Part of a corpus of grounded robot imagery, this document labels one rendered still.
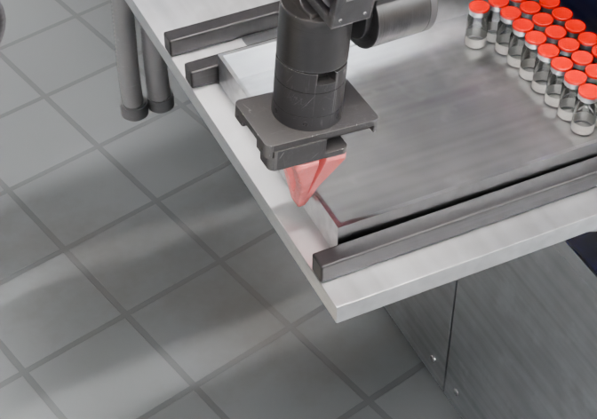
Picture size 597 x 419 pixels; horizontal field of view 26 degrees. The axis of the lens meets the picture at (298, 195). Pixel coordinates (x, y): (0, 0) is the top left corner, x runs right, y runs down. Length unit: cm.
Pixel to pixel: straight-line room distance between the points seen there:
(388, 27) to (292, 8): 8
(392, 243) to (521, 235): 12
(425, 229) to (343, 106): 13
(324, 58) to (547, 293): 69
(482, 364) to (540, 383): 16
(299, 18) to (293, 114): 9
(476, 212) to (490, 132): 13
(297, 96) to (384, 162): 19
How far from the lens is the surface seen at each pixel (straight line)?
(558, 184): 115
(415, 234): 109
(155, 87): 229
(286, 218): 112
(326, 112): 102
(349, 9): 95
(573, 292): 155
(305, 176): 105
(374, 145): 119
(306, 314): 222
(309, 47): 98
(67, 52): 281
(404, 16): 102
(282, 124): 103
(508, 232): 113
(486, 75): 128
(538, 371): 170
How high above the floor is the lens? 166
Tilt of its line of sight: 43 degrees down
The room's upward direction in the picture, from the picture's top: straight up
